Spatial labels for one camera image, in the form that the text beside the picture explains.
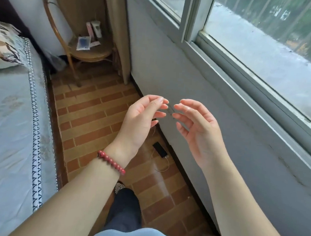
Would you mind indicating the person's right hand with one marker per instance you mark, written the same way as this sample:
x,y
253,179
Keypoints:
x,y
205,136

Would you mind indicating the person's left hand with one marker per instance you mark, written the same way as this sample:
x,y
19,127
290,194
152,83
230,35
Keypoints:
x,y
138,128

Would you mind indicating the person's right forearm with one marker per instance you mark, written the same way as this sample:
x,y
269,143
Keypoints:
x,y
245,209

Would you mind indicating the person's left forearm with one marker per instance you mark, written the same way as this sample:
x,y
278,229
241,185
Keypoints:
x,y
76,204

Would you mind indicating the person's patterned slipper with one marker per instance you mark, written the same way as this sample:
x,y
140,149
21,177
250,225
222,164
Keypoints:
x,y
119,188

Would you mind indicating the person's dark trouser leg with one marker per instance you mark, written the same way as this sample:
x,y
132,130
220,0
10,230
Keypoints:
x,y
125,211

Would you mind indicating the black phone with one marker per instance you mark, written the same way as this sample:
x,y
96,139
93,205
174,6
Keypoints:
x,y
159,149

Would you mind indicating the beige curtain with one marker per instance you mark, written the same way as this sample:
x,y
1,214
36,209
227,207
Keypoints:
x,y
119,33

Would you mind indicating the blue packet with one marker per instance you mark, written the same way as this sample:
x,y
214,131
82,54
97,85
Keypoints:
x,y
83,43

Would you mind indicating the grey plastic bag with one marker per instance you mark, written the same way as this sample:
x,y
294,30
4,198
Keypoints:
x,y
56,61

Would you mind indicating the white tube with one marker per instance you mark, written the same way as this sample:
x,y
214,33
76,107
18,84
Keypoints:
x,y
97,29

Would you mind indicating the pink tube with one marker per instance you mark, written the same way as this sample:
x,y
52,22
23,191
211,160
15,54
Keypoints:
x,y
89,30

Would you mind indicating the white quilted mattress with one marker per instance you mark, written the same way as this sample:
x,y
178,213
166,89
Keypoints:
x,y
6,137

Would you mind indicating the wicker chair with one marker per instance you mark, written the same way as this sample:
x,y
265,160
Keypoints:
x,y
78,5

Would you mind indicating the floral pillow with white towel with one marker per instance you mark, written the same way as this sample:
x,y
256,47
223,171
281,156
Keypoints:
x,y
2,48

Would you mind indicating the grey window frame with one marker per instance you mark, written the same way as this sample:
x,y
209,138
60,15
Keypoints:
x,y
229,60

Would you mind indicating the dark wooden bed frame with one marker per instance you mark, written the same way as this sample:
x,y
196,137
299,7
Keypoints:
x,y
55,127

